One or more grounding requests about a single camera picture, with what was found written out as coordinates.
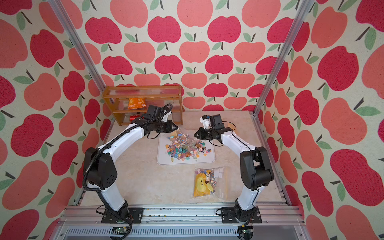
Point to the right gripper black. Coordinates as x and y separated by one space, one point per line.
202 135

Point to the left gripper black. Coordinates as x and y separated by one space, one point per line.
169 128

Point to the ziploc bag of small candies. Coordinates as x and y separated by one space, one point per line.
183 137

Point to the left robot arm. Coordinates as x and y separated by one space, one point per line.
100 172

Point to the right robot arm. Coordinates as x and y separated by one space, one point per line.
255 166

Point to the orange snack bag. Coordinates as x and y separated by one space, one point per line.
136 103

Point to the poured candies pile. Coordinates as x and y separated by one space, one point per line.
198 151

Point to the ziploc bag of yellow candies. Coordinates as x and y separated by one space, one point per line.
213 181

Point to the red soda can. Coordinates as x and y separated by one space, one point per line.
132 117

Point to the white plastic tray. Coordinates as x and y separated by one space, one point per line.
163 159

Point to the wooden shelf rack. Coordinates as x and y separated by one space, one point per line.
126 103

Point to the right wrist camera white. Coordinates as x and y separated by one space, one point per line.
205 120

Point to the left aluminium corner post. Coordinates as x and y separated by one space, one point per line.
71 31

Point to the aluminium corner post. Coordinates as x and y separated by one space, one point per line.
71 31
287 46

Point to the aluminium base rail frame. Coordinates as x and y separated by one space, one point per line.
182 222

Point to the right aluminium corner post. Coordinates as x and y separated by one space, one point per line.
287 46

